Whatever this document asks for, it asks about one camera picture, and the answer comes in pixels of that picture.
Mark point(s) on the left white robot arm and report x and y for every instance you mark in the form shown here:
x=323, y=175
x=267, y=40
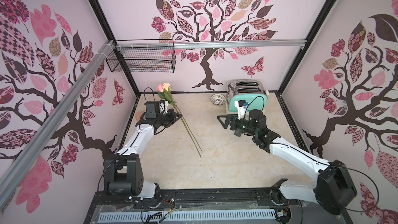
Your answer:
x=123, y=173

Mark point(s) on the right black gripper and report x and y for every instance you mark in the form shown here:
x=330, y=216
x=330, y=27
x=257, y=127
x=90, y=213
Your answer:
x=235, y=124

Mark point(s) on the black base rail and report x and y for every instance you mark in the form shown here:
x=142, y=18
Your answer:
x=287, y=211

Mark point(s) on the left aluminium frame rail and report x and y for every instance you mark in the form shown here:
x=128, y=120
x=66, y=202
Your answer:
x=19, y=168

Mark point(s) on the mint green toaster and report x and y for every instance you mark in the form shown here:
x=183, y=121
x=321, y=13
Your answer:
x=246, y=90

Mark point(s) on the black wire basket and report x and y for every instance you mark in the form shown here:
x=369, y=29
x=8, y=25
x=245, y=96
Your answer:
x=143, y=56

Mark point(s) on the rear aluminium frame rail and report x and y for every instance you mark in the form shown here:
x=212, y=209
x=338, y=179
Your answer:
x=211, y=44

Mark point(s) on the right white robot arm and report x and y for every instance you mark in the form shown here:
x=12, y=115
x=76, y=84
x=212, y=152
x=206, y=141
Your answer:
x=332, y=187

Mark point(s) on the patterned white bowl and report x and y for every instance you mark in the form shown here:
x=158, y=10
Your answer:
x=218, y=99

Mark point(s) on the aluminium frame rail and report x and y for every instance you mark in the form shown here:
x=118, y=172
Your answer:
x=19, y=168
x=211, y=44

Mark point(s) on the white slotted cable duct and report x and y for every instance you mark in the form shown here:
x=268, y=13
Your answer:
x=185, y=216

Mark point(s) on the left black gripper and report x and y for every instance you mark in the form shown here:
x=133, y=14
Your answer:
x=173, y=118

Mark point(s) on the peach artificial rose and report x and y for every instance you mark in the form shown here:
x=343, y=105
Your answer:
x=165, y=88

